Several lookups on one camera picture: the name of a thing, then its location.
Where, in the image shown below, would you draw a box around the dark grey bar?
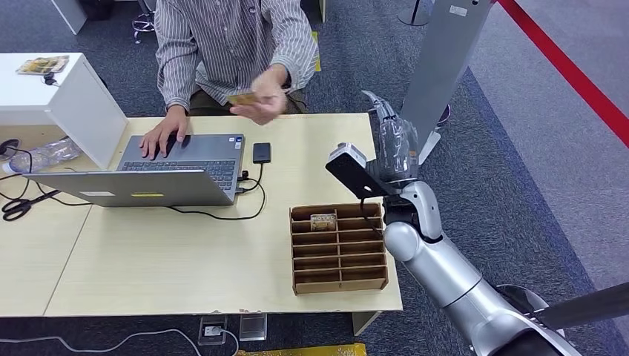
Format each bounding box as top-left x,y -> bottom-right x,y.
538,282 -> 629,332

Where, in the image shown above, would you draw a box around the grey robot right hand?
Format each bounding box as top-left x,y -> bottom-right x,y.
360,90 -> 421,185

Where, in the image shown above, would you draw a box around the white desk leg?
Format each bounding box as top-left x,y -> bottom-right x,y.
351,311 -> 383,337

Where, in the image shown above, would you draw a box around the floor box lid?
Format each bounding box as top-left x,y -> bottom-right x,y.
238,313 -> 269,343

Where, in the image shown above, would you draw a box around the small black device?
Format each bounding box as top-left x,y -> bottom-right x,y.
252,142 -> 273,165

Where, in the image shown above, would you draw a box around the white desktop cabinet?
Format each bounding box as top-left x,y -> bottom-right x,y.
0,52 -> 130,171

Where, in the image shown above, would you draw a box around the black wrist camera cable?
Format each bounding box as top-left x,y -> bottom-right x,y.
359,196 -> 386,241

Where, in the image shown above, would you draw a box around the brown slotted card holder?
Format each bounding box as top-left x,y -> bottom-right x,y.
289,202 -> 389,296

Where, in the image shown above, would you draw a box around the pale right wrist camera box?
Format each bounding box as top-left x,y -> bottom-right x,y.
324,142 -> 398,200

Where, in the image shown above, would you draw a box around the long black laptop cable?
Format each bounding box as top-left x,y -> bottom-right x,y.
165,169 -> 268,222

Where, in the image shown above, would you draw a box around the white power cable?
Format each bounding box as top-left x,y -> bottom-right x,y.
0,327 -> 241,356

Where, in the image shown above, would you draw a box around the orange floor tape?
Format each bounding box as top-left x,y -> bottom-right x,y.
235,343 -> 368,356

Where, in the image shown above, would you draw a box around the pack of gold cards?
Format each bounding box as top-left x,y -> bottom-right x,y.
16,55 -> 70,76

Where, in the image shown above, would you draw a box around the person's right hand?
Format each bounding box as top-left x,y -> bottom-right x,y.
139,104 -> 192,161

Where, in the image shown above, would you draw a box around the grey laptop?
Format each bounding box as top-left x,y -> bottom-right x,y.
23,133 -> 247,208

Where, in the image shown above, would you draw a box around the short black device cable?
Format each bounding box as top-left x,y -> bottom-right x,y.
237,162 -> 266,194

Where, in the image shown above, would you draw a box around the person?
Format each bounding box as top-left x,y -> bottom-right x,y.
139,0 -> 319,161

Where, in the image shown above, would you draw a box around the person's left hand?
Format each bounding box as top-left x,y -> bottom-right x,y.
228,64 -> 292,127

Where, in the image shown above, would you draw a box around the clear plastic bottle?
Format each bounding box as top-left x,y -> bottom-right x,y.
1,136 -> 82,175

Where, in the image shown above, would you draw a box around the thin black desk cable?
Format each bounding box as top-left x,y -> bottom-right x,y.
0,145 -> 94,208

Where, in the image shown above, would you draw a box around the black scissors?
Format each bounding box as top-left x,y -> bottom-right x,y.
1,188 -> 63,223

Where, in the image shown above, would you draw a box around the chrome chair base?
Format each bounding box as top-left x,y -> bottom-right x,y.
131,0 -> 159,45

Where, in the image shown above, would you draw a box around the gold hotel card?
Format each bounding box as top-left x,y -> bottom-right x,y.
309,213 -> 338,232

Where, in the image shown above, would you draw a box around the black bin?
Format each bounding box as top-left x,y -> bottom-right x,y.
77,0 -> 115,22

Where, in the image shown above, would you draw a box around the round metal stanchion base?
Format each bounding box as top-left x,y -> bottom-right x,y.
397,0 -> 436,27

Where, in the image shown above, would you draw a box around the floor socket with plug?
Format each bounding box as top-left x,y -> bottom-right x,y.
197,315 -> 229,347

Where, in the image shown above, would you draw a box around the grey metal stand panel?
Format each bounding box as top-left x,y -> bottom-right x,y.
400,0 -> 493,166

